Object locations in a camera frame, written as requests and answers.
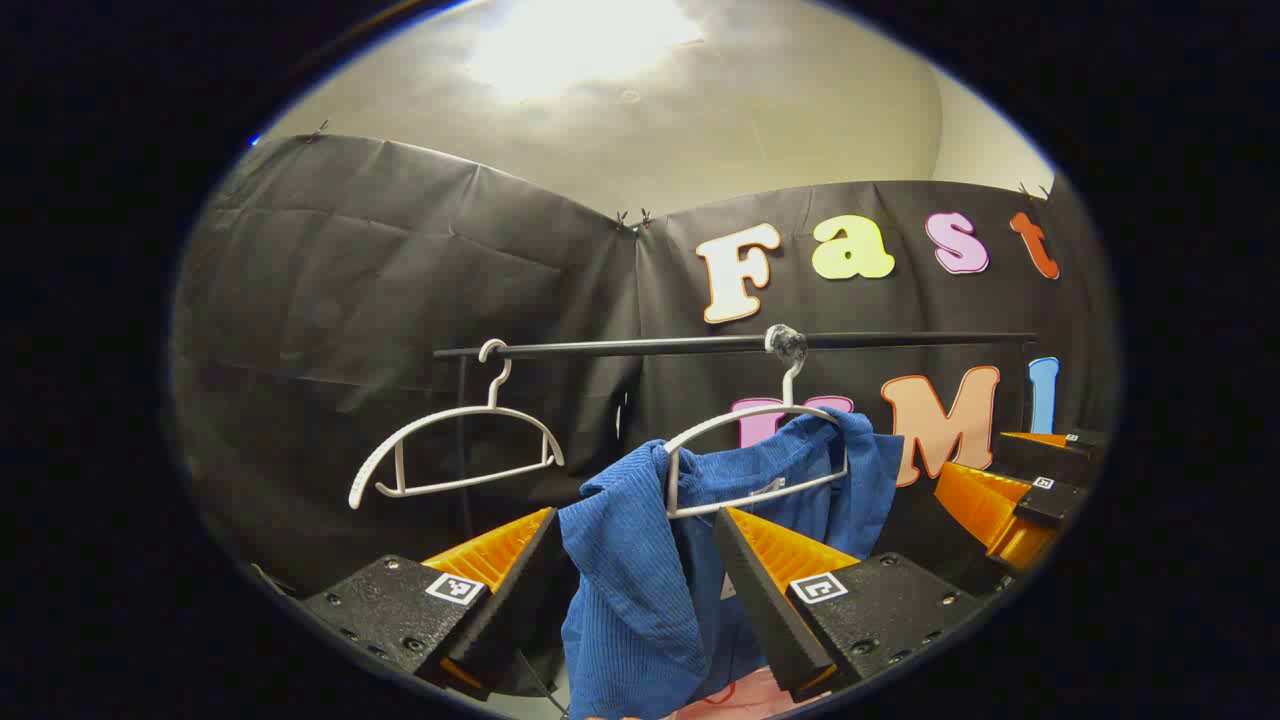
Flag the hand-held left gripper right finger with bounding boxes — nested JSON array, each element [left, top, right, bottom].
[[712, 506, 991, 703]]

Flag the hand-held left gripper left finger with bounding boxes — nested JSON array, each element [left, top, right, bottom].
[[295, 506, 567, 703]]

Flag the blue ribbed garment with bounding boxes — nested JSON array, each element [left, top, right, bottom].
[[557, 405, 906, 720]]

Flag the white plastic hanger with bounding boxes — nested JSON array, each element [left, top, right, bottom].
[[347, 338, 566, 511]]

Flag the white hanger with taped hook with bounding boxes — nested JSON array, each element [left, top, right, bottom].
[[663, 325, 851, 519]]

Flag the black clothes rack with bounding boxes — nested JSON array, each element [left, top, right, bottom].
[[435, 332, 1041, 541]]

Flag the black backdrop cloth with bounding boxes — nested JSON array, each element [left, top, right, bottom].
[[170, 133, 1116, 701]]

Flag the ceiling light panel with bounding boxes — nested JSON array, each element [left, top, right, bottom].
[[465, 0, 706, 101]]

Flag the black cable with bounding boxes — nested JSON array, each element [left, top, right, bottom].
[[514, 648, 573, 719]]

